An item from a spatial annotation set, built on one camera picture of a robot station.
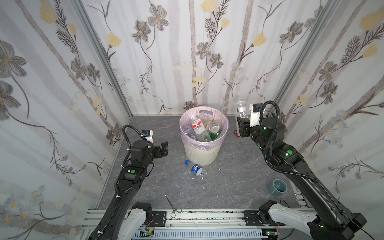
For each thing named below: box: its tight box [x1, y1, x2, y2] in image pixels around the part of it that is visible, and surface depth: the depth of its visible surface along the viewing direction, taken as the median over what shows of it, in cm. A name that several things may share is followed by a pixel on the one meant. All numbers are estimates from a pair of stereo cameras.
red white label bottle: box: [183, 123, 197, 141], surface depth 78 cm
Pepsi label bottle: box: [184, 159, 205, 180], surface depth 88 cm
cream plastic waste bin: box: [179, 106, 230, 166], surface depth 83 cm
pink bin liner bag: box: [179, 106, 230, 151], surface depth 79 cm
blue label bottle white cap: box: [197, 110, 214, 123], surface depth 89 cm
